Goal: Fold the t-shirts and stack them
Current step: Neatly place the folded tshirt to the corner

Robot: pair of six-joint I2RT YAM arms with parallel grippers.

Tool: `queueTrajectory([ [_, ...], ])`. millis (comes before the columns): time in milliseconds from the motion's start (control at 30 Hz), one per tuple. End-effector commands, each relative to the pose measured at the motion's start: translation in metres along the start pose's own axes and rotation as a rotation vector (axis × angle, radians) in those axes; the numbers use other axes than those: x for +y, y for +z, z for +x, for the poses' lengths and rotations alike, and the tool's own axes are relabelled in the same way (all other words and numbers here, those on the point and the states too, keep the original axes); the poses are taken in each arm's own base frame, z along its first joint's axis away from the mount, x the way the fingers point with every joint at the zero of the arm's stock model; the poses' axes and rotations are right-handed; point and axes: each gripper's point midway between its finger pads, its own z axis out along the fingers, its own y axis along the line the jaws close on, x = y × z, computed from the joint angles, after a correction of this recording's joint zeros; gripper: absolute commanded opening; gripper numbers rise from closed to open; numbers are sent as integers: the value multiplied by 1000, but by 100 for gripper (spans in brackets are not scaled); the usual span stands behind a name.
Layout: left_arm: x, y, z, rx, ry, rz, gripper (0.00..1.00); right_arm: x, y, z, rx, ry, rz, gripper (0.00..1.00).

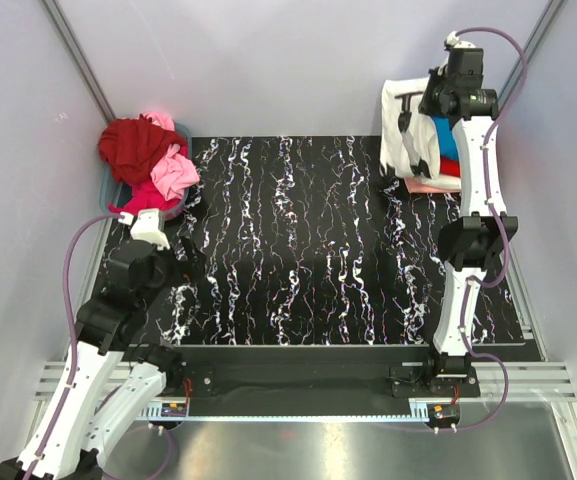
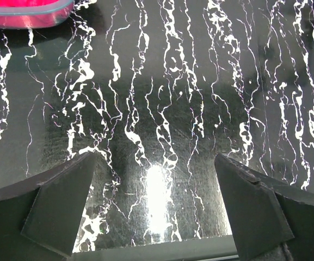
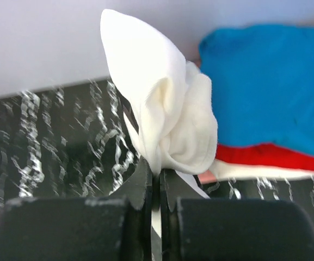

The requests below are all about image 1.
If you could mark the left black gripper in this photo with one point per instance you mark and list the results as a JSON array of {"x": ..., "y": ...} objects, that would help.
[{"x": 184, "y": 251}]

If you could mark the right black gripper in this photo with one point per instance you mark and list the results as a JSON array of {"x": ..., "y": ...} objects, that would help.
[{"x": 415, "y": 145}]

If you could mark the white t shirt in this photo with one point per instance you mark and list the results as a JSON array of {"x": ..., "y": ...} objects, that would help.
[{"x": 409, "y": 145}]

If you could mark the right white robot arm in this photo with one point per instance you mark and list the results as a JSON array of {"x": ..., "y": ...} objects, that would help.
[{"x": 469, "y": 245}]

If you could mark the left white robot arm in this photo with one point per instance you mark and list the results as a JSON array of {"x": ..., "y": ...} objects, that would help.
[{"x": 78, "y": 432}]

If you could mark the folded blue t shirt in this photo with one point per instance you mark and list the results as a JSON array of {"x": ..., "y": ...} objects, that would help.
[{"x": 447, "y": 144}]

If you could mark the folded red t shirt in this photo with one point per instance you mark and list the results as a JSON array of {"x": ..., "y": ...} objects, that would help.
[{"x": 449, "y": 167}]

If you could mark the magenta crumpled shirt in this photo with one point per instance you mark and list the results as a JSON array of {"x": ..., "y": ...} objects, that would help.
[{"x": 145, "y": 196}]

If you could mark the light pink crumpled shirt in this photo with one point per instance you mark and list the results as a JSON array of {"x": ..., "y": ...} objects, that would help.
[{"x": 175, "y": 172}]

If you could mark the folded salmon pink t shirt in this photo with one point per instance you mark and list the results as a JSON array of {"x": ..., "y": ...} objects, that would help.
[{"x": 429, "y": 186}]

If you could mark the blue plastic laundry basket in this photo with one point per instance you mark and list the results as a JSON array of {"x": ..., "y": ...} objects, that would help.
[{"x": 117, "y": 194}]

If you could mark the dark red crumpled shirt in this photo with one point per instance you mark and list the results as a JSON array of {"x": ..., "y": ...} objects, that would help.
[{"x": 132, "y": 147}]

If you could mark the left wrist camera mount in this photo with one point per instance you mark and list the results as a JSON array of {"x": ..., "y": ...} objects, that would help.
[{"x": 147, "y": 226}]

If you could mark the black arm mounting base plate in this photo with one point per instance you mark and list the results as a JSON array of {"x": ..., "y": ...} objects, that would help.
[{"x": 319, "y": 381}]

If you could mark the white slotted cable duct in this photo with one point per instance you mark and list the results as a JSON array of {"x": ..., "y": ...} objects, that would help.
[{"x": 168, "y": 411}]

